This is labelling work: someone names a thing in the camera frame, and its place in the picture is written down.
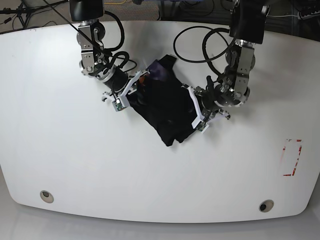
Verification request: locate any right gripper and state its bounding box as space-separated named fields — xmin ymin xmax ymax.
xmin=101 ymin=69 xmax=150 ymax=104

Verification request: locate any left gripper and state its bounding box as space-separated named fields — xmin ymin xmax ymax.
xmin=181 ymin=84 xmax=231 ymax=128

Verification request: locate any black printed T-shirt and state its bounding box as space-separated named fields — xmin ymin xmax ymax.
xmin=127 ymin=54 xmax=197 ymax=147

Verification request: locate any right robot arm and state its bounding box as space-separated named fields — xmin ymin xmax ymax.
xmin=69 ymin=0 xmax=146 ymax=107

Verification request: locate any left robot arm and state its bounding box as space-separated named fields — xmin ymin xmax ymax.
xmin=184 ymin=0 xmax=270 ymax=131

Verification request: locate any red tape marking rectangle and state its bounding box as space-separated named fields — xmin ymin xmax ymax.
xmin=280 ymin=139 xmax=303 ymax=177

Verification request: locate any black tripod stand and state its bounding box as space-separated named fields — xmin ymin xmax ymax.
xmin=0 ymin=0 xmax=51 ymax=30

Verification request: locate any white power strip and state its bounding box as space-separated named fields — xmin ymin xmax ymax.
xmin=297 ymin=6 xmax=320 ymax=20

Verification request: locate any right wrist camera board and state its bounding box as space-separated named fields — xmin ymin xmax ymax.
xmin=111 ymin=97 xmax=130 ymax=112

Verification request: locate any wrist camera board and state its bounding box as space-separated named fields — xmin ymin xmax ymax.
xmin=191 ymin=118 xmax=209 ymax=133
xmin=111 ymin=97 xmax=130 ymax=112

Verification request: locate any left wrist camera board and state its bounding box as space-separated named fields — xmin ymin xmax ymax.
xmin=191 ymin=118 xmax=209 ymax=133

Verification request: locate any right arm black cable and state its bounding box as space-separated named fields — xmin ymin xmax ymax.
xmin=44 ymin=0 xmax=138 ymax=76

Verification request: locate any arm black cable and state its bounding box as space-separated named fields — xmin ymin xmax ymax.
xmin=44 ymin=0 xmax=138 ymax=76
xmin=173 ymin=24 xmax=237 ymax=78

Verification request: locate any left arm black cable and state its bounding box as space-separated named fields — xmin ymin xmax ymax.
xmin=173 ymin=24 xmax=237 ymax=78

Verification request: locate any right table cable grommet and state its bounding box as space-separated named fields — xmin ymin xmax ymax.
xmin=259 ymin=199 xmax=275 ymax=213

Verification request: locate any table cable grommet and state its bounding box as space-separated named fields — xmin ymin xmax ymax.
xmin=259 ymin=199 xmax=275 ymax=213
xmin=40 ymin=190 xmax=54 ymax=204

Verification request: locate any left table cable grommet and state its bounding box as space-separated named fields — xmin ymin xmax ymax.
xmin=40 ymin=190 xmax=54 ymax=204

